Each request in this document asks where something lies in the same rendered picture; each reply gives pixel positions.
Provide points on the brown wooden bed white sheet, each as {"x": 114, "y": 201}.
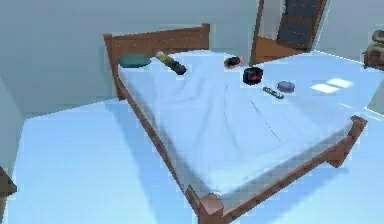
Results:
{"x": 213, "y": 133}

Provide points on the dark red ball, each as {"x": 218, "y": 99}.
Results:
{"x": 232, "y": 61}

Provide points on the black and red box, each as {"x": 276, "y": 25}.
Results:
{"x": 252, "y": 75}

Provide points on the green pillow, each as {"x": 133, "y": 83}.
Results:
{"x": 134, "y": 61}

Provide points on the dark grey remote control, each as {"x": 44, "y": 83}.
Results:
{"x": 273, "y": 92}

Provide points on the grey blue round disc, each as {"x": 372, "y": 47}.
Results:
{"x": 286, "y": 86}

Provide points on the dark blue room door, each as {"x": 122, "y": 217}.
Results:
{"x": 300, "y": 23}

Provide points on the brown wooden cabinet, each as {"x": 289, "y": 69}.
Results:
{"x": 375, "y": 50}

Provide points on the brown wooden furniture corner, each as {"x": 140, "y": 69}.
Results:
{"x": 5, "y": 190}

